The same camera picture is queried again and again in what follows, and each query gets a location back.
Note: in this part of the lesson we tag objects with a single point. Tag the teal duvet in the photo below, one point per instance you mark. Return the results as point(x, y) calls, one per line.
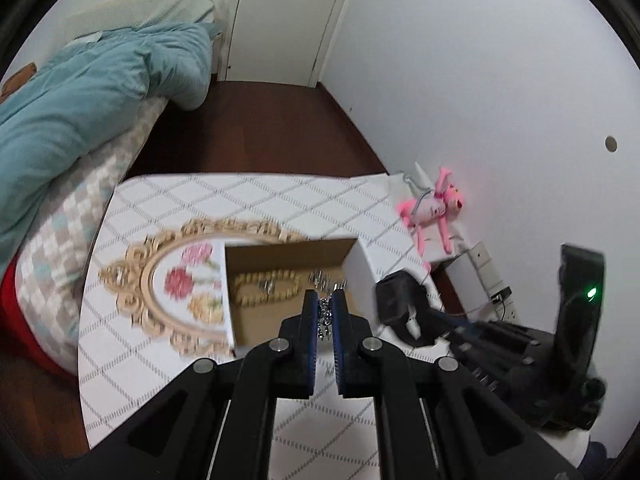
point(85, 105)

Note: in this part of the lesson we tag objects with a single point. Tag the cardboard jewelry box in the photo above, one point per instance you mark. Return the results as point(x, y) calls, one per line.
point(290, 285)

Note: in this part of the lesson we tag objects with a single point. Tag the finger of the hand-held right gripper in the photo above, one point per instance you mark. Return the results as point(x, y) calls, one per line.
point(400, 300)

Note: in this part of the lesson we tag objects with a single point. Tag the pink plush toy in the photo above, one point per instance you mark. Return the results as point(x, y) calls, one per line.
point(434, 206)

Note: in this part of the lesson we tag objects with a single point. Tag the silver clip earrings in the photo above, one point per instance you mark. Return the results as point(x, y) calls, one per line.
point(320, 280)

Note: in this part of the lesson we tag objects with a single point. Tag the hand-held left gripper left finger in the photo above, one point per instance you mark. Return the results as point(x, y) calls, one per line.
point(310, 321)

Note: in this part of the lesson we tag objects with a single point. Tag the ornate gold frame flower embroidery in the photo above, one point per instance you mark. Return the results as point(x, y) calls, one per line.
point(170, 280)

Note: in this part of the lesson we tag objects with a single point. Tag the checked bed sheet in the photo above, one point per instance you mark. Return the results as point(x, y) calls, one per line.
point(70, 230)

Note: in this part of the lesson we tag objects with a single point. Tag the white diamond-pattern tablecloth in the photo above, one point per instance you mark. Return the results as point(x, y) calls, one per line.
point(210, 200)

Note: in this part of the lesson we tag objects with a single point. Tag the white power strip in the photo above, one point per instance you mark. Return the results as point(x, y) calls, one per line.
point(492, 275)

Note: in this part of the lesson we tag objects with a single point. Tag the red bed base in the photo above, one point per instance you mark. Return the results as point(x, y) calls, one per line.
point(20, 320)

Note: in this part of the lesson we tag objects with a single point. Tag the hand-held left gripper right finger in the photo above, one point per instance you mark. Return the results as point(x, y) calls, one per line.
point(340, 321)

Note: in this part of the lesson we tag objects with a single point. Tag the white pillow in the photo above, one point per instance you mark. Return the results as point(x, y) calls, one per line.
point(145, 7)

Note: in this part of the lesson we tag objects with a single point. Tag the white door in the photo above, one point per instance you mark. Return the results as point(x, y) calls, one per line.
point(285, 15)

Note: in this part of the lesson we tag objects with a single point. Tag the round wall cap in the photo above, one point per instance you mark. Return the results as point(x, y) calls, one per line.
point(610, 143)

